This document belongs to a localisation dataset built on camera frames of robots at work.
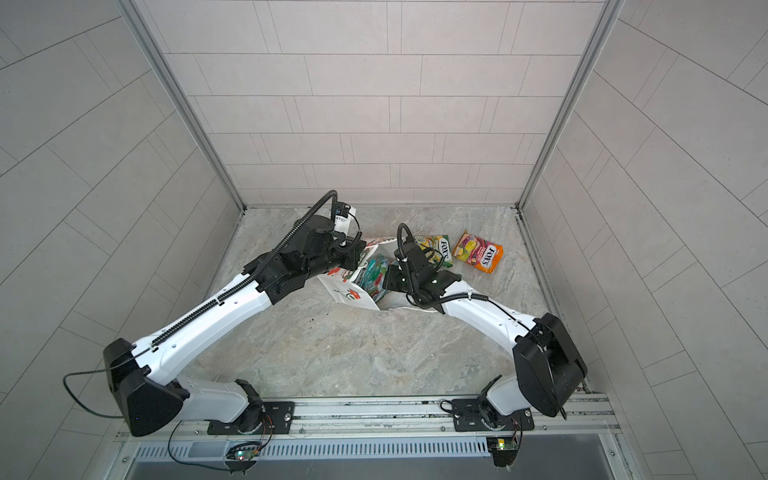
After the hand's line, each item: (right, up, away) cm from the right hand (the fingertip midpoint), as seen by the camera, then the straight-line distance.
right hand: (382, 277), depth 82 cm
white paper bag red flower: (-9, 0, -11) cm, 14 cm away
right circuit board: (+29, -37, -15) cm, 49 cm away
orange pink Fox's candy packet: (+31, +6, +17) cm, 36 cm away
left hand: (-2, +11, -11) cm, 16 cm away
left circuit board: (-29, -36, -18) cm, 50 cm away
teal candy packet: (-3, 0, +2) cm, 4 cm away
